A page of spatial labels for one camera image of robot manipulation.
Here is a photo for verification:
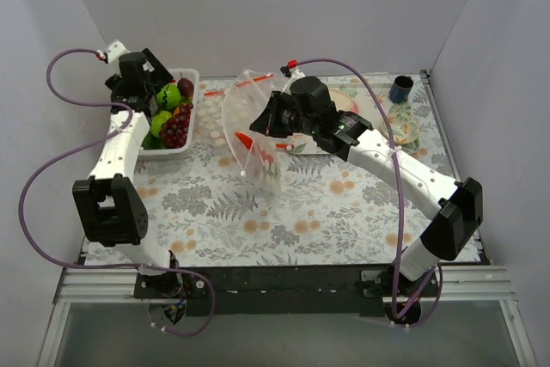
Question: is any purple grape bunch toy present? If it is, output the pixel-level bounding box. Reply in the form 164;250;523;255
159;103;193;149

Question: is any green lime toy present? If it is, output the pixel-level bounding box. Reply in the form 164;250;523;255
150;110;173;138

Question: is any dotted zip bag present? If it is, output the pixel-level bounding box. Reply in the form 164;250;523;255
194;90;226;147
222;70;285;193

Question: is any dark blue cup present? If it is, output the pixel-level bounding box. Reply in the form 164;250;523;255
389;75;414;104

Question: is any orange carrot toy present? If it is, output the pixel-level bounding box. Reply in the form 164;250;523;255
235;132;254;150

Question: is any floral tablecloth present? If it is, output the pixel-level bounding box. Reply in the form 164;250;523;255
134;79;428;266

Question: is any floral serving tray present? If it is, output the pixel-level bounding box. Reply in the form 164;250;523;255
287;80;419;155

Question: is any white plastic fruit basket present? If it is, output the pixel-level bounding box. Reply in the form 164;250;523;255
138;68;201;161

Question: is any dotted zip top bag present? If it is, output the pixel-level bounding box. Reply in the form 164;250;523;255
222;70;285;193

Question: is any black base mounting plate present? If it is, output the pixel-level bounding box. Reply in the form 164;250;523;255
132;263;443;327

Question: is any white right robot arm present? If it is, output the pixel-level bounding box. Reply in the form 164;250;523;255
250;76;483;296

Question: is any green watermelon ball toy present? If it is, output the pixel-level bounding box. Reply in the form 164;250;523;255
156;83;181;110

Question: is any floral patterned bowl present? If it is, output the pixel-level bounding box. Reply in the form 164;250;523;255
388;113;420;146

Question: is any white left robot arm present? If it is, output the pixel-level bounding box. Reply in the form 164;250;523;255
72;41;183;298

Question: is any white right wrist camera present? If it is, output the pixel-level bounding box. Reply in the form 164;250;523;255
279;59;305;79

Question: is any pink beige round plate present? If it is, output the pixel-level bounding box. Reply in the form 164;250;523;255
329;89;359;113

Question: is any dark purple plum toy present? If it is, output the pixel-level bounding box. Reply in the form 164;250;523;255
176;77;194;98

